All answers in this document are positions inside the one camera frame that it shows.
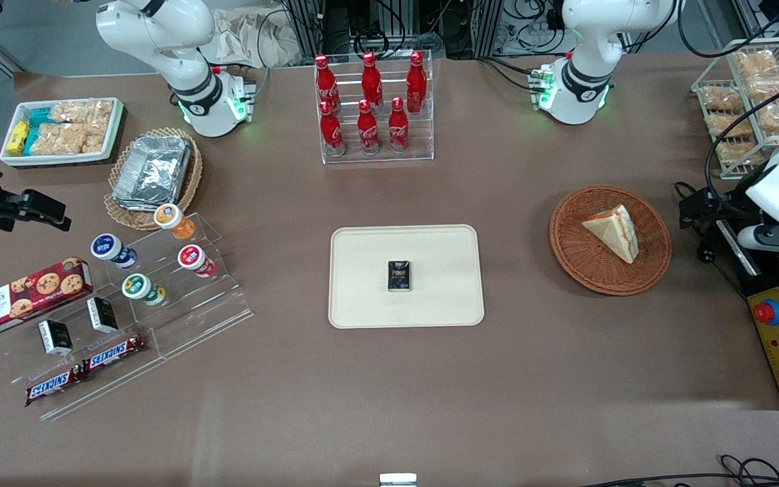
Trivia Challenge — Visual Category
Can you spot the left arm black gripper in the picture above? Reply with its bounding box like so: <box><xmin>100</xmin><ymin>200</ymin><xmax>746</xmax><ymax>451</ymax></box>
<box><xmin>678</xmin><ymin>187</ymin><xmax>763</xmax><ymax>232</ymax></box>

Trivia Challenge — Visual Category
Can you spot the triangle sandwich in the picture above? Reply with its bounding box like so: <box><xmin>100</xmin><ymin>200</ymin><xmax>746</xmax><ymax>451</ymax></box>
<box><xmin>581</xmin><ymin>204</ymin><xmax>640</xmax><ymax>264</ymax></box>

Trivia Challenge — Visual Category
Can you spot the brown wicker basket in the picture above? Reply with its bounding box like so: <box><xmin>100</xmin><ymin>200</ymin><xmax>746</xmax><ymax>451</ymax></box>
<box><xmin>549</xmin><ymin>185</ymin><xmax>673</xmax><ymax>297</ymax></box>

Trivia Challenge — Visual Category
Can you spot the light woven wicker basket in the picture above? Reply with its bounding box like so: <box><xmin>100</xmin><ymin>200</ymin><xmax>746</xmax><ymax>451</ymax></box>
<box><xmin>103</xmin><ymin>126</ymin><xmax>204</xmax><ymax>231</ymax></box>

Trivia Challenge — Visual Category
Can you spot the cream plastic tray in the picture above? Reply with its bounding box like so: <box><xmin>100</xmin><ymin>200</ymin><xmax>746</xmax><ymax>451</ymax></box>
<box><xmin>328</xmin><ymin>224</ymin><xmax>486</xmax><ymax>329</ymax></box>

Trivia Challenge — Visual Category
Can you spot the white rectangular snack bin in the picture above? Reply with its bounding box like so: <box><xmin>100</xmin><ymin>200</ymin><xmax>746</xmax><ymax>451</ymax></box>
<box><xmin>0</xmin><ymin>97</ymin><xmax>125</xmax><ymax>167</ymax></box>

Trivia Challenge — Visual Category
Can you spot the blue lid yogurt cup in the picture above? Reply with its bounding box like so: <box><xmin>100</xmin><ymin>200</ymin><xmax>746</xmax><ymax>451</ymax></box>
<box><xmin>90</xmin><ymin>233</ymin><xmax>138</xmax><ymax>270</ymax></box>

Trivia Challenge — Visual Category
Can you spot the clear bag of rice crackers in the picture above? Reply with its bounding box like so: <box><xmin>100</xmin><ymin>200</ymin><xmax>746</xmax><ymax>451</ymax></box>
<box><xmin>50</xmin><ymin>100</ymin><xmax>114</xmax><ymax>127</ymax></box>
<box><xmin>33</xmin><ymin>124</ymin><xmax>108</xmax><ymax>156</ymax></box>

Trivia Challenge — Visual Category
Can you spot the yellow snack packet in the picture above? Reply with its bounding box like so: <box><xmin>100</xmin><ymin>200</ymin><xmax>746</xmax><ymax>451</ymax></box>
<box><xmin>7</xmin><ymin>121</ymin><xmax>30</xmax><ymax>156</ymax></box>

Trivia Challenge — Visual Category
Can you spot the red Walkers cookie box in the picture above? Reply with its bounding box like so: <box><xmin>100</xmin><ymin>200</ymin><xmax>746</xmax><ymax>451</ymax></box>
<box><xmin>0</xmin><ymin>256</ymin><xmax>94</xmax><ymax>340</ymax></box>

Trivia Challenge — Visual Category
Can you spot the black equipment base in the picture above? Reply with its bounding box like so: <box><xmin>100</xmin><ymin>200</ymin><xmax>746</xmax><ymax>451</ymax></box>
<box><xmin>717</xmin><ymin>203</ymin><xmax>779</xmax><ymax>411</ymax></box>

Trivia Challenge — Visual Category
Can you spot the stack of foil trays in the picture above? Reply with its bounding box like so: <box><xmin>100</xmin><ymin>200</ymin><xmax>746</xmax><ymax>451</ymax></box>
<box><xmin>112</xmin><ymin>135</ymin><xmax>193</xmax><ymax>211</ymax></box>

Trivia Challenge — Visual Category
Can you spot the small black white box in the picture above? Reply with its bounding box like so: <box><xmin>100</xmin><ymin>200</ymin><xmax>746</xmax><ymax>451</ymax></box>
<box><xmin>86</xmin><ymin>297</ymin><xmax>119</xmax><ymax>334</ymax></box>
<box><xmin>37</xmin><ymin>319</ymin><xmax>74</xmax><ymax>357</ymax></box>

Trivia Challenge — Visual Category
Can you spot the green lid yogurt cup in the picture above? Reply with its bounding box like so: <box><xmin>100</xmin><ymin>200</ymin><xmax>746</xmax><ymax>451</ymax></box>
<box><xmin>121</xmin><ymin>273</ymin><xmax>168</xmax><ymax>307</ymax></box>

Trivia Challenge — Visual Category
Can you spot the orange lid yogurt cup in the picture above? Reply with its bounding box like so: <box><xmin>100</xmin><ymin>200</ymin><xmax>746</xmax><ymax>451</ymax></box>
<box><xmin>154</xmin><ymin>203</ymin><xmax>196</xmax><ymax>241</ymax></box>

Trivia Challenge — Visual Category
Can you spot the red lid yogurt cup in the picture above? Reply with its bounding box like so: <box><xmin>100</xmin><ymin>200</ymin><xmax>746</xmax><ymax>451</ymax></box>
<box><xmin>177</xmin><ymin>244</ymin><xmax>217</xmax><ymax>279</ymax></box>

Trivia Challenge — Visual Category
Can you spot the Snickers chocolate bar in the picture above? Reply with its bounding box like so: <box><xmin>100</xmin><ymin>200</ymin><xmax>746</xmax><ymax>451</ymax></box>
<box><xmin>81</xmin><ymin>334</ymin><xmax>146</xmax><ymax>375</ymax></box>
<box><xmin>24</xmin><ymin>365</ymin><xmax>87</xmax><ymax>407</ymax></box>

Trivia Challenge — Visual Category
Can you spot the clear acrylic stepped snack stand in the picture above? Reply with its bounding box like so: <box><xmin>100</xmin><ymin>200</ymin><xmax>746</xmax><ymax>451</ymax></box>
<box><xmin>9</xmin><ymin>296</ymin><xmax>168</xmax><ymax>421</ymax></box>

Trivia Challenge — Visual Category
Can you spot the clear acrylic stepped cup stand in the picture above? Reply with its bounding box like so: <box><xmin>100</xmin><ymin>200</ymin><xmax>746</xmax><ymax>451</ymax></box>
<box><xmin>118</xmin><ymin>212</ymin><xmax>254</xmax><ymax>360</ymax></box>

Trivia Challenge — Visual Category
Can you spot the beige cloth bag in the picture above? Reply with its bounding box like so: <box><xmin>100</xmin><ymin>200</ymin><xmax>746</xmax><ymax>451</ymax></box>
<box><xmin>199</xmin><ymin>6</ymin><xmax>304</xmax><ymax>69</ymax></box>

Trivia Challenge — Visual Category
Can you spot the clear acrylic bottle rack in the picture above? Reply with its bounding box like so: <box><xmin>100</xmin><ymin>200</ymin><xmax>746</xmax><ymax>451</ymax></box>
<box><xmin>314</xmin><ymin>50</ymin><xmax>435</xmax><ymax>166</ymax></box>

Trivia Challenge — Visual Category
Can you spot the red cola bottle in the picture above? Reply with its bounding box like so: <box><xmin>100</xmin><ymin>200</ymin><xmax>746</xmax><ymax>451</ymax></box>
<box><xmin>406</xmin><ymin>51</ymin><xmax>427</xmax><ymax>114</ymax></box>
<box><xmin>356</xmin><ymin>99</ymin><xmax>381</xmax><ymax>156</ymax></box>
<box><xmin>314</xmin><ymin>54</ymin><xmax>341</xmax><ymax>113</ymax></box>
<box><xmin>360</xmin><ymin>51</ymin><xmax>384</xmax><ymax>113</ymax></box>
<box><xmin>319</xmin><ymin>100</ymin><xmax>347</xmax><ymax>157</ymax></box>
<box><xmin>387</xmin><ymin>97</ymin><xmax>410</xmax><ymax>154</ymax></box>

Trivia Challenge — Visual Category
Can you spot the small black card box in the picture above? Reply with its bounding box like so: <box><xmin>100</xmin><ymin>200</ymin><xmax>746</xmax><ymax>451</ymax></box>
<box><xmin>387</xmin><ymin>260</ymin><xmax>412</xmax><ymax>293</ymax></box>

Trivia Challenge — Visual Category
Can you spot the black cable with plug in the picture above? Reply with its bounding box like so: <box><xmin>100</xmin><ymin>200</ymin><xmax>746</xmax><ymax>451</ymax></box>
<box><xmin>673</xmin><ymin>181</ymin><xmax>750</xmax><ymax>300</ymax></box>

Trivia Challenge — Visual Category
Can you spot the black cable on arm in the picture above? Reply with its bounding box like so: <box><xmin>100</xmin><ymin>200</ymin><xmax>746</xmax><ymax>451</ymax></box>
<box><xmin>703</xmin><ymin>84</ymin><xmax>779</xmax><ymax>207</ymax></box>

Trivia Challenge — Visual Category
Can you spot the white wire shelf rack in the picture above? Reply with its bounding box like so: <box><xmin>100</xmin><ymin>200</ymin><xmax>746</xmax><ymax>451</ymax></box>
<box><xmin>691</xmin><ymin>37</ymin><xmax>779</xmax><ymax>181</ymax></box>

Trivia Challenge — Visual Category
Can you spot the black floor cable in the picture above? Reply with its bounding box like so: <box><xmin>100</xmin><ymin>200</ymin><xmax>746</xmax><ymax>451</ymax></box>
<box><xmin>577</xmin><ymin>454</ymin><xmax>779</xmax><ymax>487</ymax></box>

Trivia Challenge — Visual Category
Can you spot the aluminium frame with cables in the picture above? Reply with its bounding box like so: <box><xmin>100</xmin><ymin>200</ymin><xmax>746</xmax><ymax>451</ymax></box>
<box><xmin>280</xmin><ymin>0</ymin><xmax>566</xmax><ymax>60</ymax></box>

